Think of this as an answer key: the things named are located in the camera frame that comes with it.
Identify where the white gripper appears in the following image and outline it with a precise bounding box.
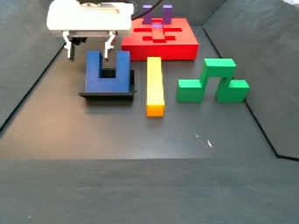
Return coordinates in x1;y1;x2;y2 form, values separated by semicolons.
46;0;133;60

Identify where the blue U-shaped block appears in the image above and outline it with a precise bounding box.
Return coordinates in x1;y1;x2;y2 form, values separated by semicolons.
85;51;130;93

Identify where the red slotted base block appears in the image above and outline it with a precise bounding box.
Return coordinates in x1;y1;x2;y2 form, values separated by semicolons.
121;17;199;61

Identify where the yellow long bar block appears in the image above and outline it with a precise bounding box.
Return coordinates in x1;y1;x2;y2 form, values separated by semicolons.
145;57;164;117

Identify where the purple U-shaped block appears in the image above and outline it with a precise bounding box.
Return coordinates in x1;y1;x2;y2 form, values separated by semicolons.
143;4;173;28

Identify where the green stepped arch block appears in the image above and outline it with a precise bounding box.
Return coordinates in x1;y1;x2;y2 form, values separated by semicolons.
176;59;249;103

